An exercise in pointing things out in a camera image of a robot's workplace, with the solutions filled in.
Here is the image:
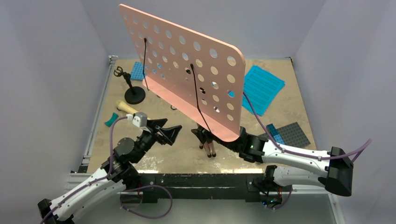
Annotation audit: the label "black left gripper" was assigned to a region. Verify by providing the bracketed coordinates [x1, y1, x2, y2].
[132, 119, 181, 163]

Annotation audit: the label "beige toy microphone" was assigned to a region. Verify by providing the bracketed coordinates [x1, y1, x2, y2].
[115, 100, 151, 119]

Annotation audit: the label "pink music stand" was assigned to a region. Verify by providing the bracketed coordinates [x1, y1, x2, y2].
[119, 4, 247, 153]

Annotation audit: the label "blue sheet music page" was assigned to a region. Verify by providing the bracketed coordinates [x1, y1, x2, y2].
[242, 65, 285, 116]

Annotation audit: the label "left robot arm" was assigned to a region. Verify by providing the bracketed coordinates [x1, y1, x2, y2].
[38, 113, 182, 224]

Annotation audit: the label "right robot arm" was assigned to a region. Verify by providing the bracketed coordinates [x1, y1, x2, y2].
[213, 127, 354, 196]

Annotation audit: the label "teal curved block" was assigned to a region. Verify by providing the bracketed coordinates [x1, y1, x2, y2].
[104, 112, 119, 127]

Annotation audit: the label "light blue brick baseplate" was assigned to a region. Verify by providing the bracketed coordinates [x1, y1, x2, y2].
[130, 62, 145, 81]

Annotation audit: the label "blue bricks on grey plate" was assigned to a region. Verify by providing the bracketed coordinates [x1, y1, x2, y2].
[266, 124, 285, 144]

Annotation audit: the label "grey brick baseplate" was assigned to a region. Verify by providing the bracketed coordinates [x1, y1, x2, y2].
[268, 122, 311, 148]

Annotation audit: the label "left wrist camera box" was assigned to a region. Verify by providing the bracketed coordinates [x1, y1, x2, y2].
[126, 112, 148, 128]

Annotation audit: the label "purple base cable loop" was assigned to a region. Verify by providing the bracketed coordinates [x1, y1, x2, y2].
[120, 185, 173, 219]

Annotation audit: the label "aluminium frame rail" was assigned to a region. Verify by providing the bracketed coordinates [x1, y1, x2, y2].
[66, 55, 119, 189]

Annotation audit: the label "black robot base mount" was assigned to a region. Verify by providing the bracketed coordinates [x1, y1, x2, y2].
[109, 173, 293, 207]

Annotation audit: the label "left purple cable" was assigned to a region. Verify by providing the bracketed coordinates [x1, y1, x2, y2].
[40, 116, 129, 224]

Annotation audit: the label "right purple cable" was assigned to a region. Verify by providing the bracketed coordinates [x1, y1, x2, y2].
[242, 92, 372, 163]

